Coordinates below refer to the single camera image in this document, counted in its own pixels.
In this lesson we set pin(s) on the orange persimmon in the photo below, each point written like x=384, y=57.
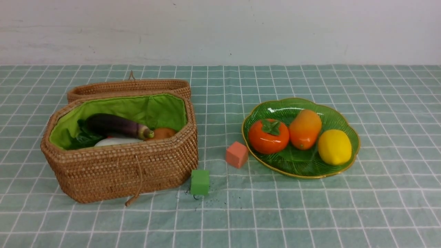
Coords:
x=268, y=136

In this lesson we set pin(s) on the green foam cube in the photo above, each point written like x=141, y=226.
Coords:
x=200, y=182

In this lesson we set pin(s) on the white radish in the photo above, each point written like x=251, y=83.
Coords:
x=116, y=141

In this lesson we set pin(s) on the purple eggplant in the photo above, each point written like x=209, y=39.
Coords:
x=106, y=124

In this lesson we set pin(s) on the woven basket lid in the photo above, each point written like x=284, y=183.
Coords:
x=180, y=87

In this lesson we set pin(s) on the pink foam cube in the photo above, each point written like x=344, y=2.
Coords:
x=236, y=155

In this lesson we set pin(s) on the woven wicker basket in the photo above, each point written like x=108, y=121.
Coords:
x=126, y=170

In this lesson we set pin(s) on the green leafy vegetable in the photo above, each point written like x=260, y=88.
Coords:
x=85, y=138

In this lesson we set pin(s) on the yellow lemon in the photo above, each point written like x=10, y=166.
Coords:
x=334, y=147

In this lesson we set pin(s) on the green glass plate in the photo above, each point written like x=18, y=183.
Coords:
x=292, y=161

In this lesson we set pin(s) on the brown potato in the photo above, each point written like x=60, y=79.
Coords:
x=162, y=133

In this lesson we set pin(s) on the orange yellow mango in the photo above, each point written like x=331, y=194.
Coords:
x=305, y=129

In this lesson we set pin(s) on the checkered green tablecloth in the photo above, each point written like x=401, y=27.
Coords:
x=389, y=198

